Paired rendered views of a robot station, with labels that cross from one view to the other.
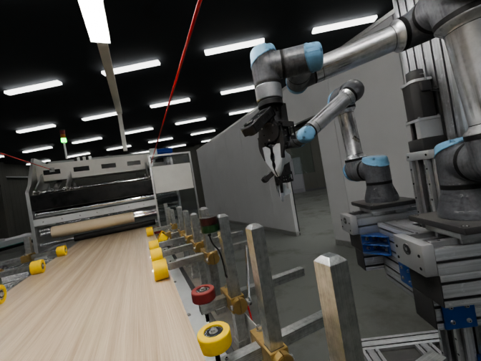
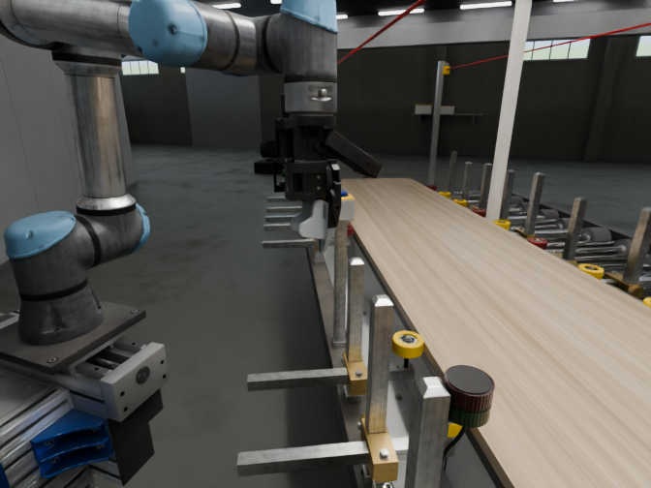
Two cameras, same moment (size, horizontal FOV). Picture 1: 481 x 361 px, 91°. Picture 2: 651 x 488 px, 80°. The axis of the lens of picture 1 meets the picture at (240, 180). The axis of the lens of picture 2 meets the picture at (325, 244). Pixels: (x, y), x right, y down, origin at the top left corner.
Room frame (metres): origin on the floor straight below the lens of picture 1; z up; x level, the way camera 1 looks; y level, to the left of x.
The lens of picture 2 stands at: (1.24, 0.07, 1.47)
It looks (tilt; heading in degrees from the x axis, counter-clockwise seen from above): 19 degrees down; 197
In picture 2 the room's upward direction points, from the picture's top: straight up
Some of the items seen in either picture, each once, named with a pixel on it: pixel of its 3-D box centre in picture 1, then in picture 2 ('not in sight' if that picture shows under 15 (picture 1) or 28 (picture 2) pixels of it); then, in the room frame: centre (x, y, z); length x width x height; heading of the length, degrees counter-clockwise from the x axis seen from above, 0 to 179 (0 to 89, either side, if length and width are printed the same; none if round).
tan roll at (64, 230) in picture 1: (115, 220); not in sight; (2.76, 1.52, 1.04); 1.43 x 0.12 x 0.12; 113
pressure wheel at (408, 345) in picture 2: not in sight; (406, 355); (0.34, 0.02, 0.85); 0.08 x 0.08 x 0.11
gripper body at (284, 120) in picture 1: (274, 123); (307, 158); (0.68, -0.12, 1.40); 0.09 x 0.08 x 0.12; 133
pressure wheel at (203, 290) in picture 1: (205, 304); not in sight; (0.81, 0.19, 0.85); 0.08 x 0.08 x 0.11
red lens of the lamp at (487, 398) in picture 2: (208, 220); (468, 386); (0.80, 0.13, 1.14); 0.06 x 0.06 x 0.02
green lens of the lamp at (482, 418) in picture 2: (210, 228); (465, 403); (0.80, 0.13, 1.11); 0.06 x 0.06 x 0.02
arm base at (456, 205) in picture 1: (467, 198); (59, 303); (0.71, -0.66, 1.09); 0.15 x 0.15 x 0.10
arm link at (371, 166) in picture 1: (375, 167); not in sight; (1.21, -0.69, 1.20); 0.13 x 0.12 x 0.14; 10
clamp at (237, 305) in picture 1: (232, 299); not in sight; (0.84, 0.10, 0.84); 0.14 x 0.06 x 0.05; 23
